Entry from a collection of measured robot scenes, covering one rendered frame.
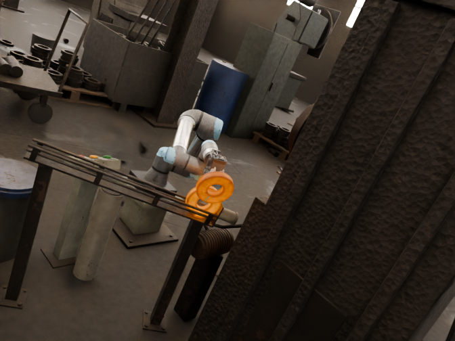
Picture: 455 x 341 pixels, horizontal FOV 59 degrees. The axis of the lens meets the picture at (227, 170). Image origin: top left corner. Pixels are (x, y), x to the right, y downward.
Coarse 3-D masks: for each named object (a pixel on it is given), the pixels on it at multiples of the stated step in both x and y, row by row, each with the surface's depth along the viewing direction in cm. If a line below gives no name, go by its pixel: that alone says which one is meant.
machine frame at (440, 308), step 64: (384, 0) 125; (448, 0) 111; (384, 64) 125; (448, 64) 114; (320, 128) 140; (384, 128) 125; (448, 128) 114; (320, 192) 140; (384, 192) 126; (448, 192) 111; (256, 256) 158; (320, 256) 137; (384, 256) 126; (448, 256) 114; (256, 320) 157; (320, 320) 139; (384, 320) 126
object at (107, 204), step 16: (112, 192) 190; (96, 208) 192; (112, 208) 192; (96, 224) 194; (112, 224) 198; (96, 240) 197; (80, 256) 202; (96, 256) 201; (80, 272) 203; (96, 272) 208
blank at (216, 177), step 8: (208, 176) 159; (216, 176) 159; (224, 176) 160; (200, 184) 160; (208, 184) 161; (216, 184) 162; (224, 184) 162; (232, 184) 163; (200, 192) 163; (208, 192) 165; (216, 192) 167; (224, 192) 165; (232, 192) 166; (208, 200) 167; (216, 200) 168; (224, 200) 168
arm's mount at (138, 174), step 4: (132, 172) 254; (136, 172) 257; (140, 172) 260; (144, 172) 262; (136, 176) 251; (140, 176) 254; (132, 180) 254; (144, 180) 251; (144, 184) 246; (168, 184) 262; (136, 188) 251; (168, 188) 256; (172, 188) 259; (148, 192) 243; (164, 192) 252; (176, 192) 260
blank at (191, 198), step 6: (210, 186) 173; (192, 192) 170; (186, 198) 173; (192, 198) 171; (198, 198) 172; (192, 204) 173; (210, 204) 176; (216, 204) 176; (210, 210) 177; (216, 210) 177; (198, 216) 176
